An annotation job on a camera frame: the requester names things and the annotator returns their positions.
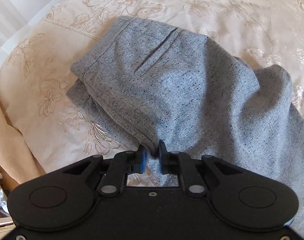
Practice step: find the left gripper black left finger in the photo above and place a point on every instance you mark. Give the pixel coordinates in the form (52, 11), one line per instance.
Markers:
(123, 164)

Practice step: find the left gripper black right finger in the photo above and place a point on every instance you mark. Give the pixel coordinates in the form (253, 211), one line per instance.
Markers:
(184, 167)

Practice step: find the grey speckled pants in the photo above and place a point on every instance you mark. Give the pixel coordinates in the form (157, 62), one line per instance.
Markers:
(146, 81)

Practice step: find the beige bed skirt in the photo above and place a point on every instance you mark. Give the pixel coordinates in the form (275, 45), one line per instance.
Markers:
(17, 164)

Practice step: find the cream floral embroidered bedspread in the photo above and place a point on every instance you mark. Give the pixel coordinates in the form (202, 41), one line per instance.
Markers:
(35, 62)

